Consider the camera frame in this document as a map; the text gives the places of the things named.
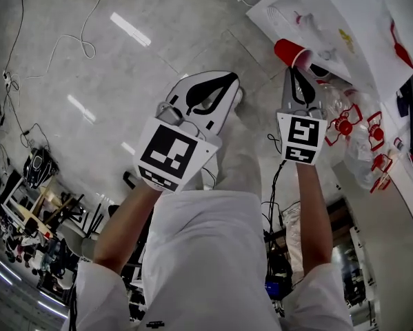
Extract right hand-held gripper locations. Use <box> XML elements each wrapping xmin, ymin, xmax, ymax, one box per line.
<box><xmin>276</xmin><ymin>68</ymin><xmax>329</xmax><ymax>166</ymax></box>

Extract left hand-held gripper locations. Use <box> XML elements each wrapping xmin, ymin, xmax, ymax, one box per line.
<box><xmin>133</xmin><ymin>71</ymin><xmax>241</xmax><ymax>194</ymax></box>

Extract red plastic cup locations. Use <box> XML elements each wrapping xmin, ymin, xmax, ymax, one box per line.
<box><xmin>273</xmin><ymin>38</ymin><xmax>313</xmax><ymax>72</ymax></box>

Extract person's left forearm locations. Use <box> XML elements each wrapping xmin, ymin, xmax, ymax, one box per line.
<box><xmin>92</xmin><ymin>181</ymin><xmax>165</xmax><ymax>275</ymax></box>

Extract person's right forearm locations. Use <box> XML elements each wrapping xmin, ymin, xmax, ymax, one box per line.
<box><xmin>294</xmin><ymin>162</ymin><xmax>334</xmax><ymax>274</ymax></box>

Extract black pouch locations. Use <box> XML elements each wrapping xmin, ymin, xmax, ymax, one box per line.
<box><xmin>395</xmin><ymin>90</ymin><xmax>411</xmax><ymax>119</ymax></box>

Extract black stool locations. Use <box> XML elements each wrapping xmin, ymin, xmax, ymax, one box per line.
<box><xmin>108</xmin><ymin>170</ymin><xmax>140</xmax><ymax>220</ymax></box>

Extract red flat plastic piece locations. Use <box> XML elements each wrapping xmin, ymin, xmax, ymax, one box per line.
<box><xmin>389</xmin><ymin>19</ymin><xmax>413</xmax><ymax>72</ymax></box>

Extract brown wooden cabinet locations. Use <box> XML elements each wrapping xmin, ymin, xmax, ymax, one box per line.
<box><xmin>325</xmin><ymin>198</ymin><xmax>352</xmax><ymax>254</ymax></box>

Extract person's white shirt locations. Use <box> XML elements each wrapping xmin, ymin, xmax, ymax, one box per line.
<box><xmin>61</xmin><ymin>190</ymin><xmax>354</xmax><ymax>331</ymax></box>

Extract black tripod legs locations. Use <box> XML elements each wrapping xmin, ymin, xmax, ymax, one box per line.
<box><xmin>81</xmin><ymin>194</ymin><xmax>105</xmax><ymax>237</ymax></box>

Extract black backpack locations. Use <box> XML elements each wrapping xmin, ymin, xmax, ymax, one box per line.
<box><xmin>22</xmin><ymin>148</ymin><xmax>59</xmax><ymax>189</ymax></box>

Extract black device blue screen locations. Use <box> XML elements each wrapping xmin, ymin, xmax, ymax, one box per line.
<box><xmin>263</xmin><ymin>274</ymin><xmax>285</xmax><ymax>299</ymax></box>

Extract grey chair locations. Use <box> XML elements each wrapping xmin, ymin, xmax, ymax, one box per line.
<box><xmin>59</xmin><ymin>232</ymin><xmax>97</xmax><ymax>263</ymax></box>

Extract wooden oval board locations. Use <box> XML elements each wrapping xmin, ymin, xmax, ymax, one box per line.
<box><xmin>21</xmin><ymin>212</ymin><xmax>55</xmax><ymax>240</ymax></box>

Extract cluttered white table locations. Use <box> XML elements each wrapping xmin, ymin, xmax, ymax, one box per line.
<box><xmin>1</xmin><ymin>177</ymin><xmax>55</xmax><ymax>251</ymax></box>

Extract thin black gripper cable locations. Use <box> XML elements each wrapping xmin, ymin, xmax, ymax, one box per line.
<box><xmin>201</xmin><ymin>166</ymin><xmax>218</xmax><ymax>190</ymax></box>

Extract black shoulder strap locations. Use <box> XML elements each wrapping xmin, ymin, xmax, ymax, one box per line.
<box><xmin>68</xmin><ymin>284</ymin><xmax>79</xmax><ymax>331</ymax></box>

